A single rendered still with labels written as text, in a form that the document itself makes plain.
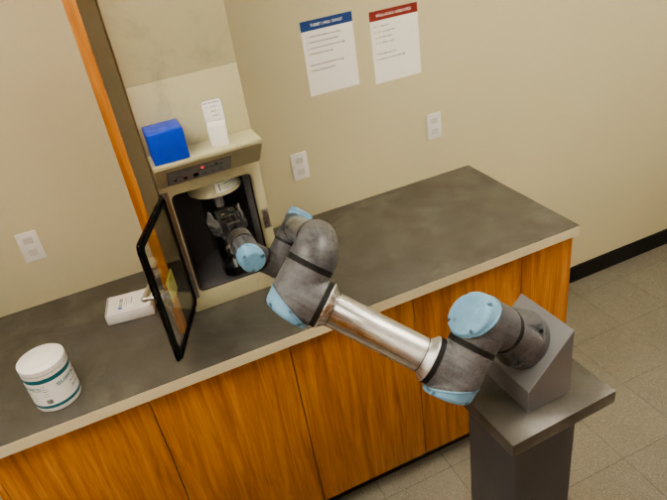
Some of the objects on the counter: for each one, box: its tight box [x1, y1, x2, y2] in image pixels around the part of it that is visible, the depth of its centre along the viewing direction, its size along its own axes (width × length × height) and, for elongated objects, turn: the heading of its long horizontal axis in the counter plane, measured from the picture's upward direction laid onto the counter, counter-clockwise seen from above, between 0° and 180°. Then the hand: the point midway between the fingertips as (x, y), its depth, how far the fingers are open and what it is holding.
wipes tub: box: [16, 343, 81, 412], centre depth 173 cm, size 13×13×15 cm
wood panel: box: [62, 0, 149, 232], centre depth 178 cm, size 49×3×140 cm, turn 36°
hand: (223, 216), depth 198 cm, fingers closed on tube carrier, 10 cm apart
